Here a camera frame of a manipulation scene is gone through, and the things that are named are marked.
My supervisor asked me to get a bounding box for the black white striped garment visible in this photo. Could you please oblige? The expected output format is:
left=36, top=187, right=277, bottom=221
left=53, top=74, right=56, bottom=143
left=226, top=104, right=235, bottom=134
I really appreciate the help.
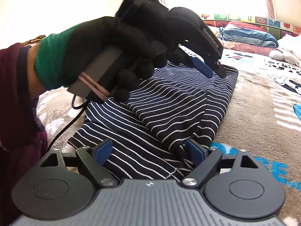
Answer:
left=68, top=63, right=238, bottom=180

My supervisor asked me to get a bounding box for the maroon sleeved forearm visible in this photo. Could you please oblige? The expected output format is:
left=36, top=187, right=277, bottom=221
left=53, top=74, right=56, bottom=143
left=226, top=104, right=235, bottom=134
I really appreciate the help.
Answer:
left=1, top=43, right=47, bottom=225

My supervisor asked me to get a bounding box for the black gloved left hand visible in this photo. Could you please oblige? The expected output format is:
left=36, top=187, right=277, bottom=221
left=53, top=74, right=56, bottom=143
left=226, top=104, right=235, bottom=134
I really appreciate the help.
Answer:
left=27, top=16, right=167, bottom=103

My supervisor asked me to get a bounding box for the blue folded blanket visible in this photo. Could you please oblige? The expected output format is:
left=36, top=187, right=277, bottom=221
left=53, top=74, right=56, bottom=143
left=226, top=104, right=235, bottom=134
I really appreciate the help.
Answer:
left=218, top=21, right=279, bottom=48

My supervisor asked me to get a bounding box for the pink floral quilt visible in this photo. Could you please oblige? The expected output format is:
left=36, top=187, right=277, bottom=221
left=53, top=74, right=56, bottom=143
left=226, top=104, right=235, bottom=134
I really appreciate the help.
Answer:
left=219, top=39, right=282, bottom=56

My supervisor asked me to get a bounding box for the Mickey Mouse bed blanket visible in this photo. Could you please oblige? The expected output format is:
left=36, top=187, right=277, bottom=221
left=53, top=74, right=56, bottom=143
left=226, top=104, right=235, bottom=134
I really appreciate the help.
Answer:
left=36, top=48, right=301, bottom=226

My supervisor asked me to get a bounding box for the grey plush toy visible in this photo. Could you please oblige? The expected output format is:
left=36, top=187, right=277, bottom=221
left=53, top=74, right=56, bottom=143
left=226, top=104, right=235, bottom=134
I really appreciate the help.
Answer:
left=268, top=50, right=300, bottom=67

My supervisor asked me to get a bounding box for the colourful alphabet foam mat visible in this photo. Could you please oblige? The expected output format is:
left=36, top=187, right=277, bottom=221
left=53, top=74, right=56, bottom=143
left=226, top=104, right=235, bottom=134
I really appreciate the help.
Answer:
left=199, top=14, right=300, bottom=39

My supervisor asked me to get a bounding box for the white quilt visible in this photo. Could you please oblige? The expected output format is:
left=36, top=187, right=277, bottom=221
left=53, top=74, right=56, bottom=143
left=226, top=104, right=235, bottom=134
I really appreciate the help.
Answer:
left=277, top=34, right=301, bottom=59

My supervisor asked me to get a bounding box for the black cable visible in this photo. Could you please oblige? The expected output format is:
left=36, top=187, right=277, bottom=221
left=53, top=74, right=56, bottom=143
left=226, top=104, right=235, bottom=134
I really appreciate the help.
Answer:
left=46, top=94, right=89, bottom=152

